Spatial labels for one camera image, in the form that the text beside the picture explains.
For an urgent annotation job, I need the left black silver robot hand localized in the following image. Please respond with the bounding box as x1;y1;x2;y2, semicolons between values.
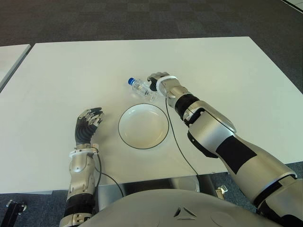
74;107;105;147

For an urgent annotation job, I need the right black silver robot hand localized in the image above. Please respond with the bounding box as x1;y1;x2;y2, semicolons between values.
146;72;171;92

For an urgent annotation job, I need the clear water bottle blue cap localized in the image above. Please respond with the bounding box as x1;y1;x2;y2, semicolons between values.
127;77;160;103

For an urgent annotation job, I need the white plate black rim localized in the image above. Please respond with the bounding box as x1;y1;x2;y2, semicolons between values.
118;103;170;149

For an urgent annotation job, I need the white side table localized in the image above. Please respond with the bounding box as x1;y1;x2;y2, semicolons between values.
0;44;31;92

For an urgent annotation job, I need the silver robot torso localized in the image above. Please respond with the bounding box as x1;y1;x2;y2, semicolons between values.
78;188;258;227

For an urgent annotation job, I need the black metal stand with caster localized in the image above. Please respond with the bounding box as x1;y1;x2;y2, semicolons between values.
6;200;27;224

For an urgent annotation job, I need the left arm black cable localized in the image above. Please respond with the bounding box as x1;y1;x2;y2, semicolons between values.
93;151;125;197

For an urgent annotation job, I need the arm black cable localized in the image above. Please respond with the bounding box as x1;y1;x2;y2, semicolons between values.
93;151;125;197
165;98;199;177

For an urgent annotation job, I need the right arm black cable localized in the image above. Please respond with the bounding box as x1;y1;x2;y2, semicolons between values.
165;98;199;177

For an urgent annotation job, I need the white round pedestal base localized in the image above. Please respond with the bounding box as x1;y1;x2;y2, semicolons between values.
175;176;199;192

